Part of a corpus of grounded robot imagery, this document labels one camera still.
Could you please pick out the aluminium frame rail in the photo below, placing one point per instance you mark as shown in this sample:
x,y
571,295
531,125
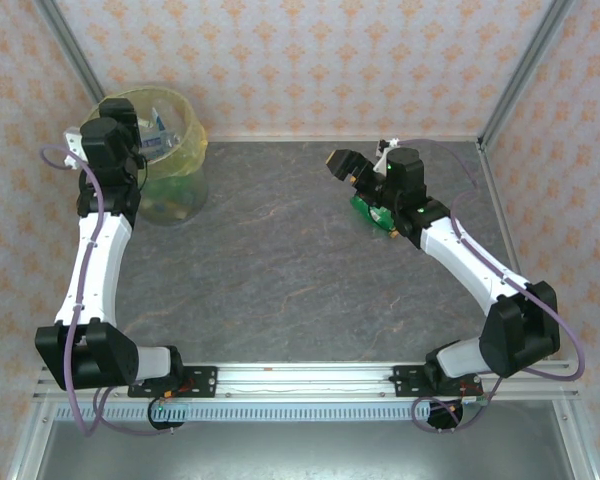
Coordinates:
x,y
305,380
500,215
330,138

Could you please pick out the yellow transparent plastic bucket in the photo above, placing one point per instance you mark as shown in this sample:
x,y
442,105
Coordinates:
x,y
195,200

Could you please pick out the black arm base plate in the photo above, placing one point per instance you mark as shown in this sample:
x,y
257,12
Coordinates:
x,y
200,380
410,380

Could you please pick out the yellow plastic bin liner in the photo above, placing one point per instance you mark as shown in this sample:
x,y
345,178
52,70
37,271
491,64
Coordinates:
x,y
192,145

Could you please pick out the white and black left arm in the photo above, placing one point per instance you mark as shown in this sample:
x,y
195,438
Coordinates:
x,y
100,260

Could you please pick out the grey metal sheet panel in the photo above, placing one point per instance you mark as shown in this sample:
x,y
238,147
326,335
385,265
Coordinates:
x,y
300,450

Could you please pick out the Fiji water plastic bottle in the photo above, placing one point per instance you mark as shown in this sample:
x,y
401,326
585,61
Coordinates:
x,y
161,131

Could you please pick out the green plastic bottle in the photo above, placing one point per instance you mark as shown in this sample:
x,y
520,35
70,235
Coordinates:
x,y
172,189
367,210

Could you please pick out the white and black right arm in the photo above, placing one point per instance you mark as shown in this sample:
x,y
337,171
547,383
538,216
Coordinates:
x,y
470,260

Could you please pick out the aluminium frame post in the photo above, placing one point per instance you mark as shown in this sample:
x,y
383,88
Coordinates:
x,y
530,65
30,445
70,50
577,445

